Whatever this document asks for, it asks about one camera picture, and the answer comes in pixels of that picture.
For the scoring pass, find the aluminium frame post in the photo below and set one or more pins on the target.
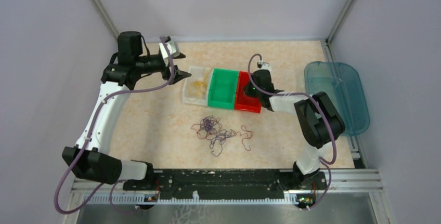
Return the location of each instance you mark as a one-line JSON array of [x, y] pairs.
[[339, 21], [106, 19]]

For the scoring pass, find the white cable duct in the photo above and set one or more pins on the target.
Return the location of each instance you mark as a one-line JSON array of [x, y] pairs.
[[145, 199]]

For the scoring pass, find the aluminium frame post right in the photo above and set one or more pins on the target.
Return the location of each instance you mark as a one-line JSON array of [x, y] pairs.
[[339, 21]]

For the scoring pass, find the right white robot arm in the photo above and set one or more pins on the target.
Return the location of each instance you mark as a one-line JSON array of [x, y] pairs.
[[319, 120]]

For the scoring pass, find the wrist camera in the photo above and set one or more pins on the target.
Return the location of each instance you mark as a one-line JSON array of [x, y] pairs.
[[264, 66], [166, 45]]

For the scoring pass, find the white plastic bin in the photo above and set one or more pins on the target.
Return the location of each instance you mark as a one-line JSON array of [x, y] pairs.
[[196, 88]]

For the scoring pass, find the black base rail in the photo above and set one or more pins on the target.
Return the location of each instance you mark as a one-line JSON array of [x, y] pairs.
[[226, 184]]

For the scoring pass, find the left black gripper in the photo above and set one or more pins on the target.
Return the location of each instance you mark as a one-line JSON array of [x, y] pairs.
[[178, 75]]

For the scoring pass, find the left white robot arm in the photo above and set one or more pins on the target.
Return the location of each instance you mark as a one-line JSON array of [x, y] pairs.
[[89, 158]]

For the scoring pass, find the aluminium frame post left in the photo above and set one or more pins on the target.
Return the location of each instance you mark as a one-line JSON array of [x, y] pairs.
[[106, 19]]

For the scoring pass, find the green plastic bin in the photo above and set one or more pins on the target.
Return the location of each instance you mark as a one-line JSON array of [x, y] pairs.
[[223, 86]]

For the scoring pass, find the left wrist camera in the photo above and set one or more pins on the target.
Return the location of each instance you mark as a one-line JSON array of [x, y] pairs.
[[166, 45]]

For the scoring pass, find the red plastic bin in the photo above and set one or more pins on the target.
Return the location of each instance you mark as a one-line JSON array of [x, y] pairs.
[[243, 102]]

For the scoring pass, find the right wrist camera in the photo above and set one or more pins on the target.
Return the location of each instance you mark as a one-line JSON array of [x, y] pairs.
[[264, 66]]

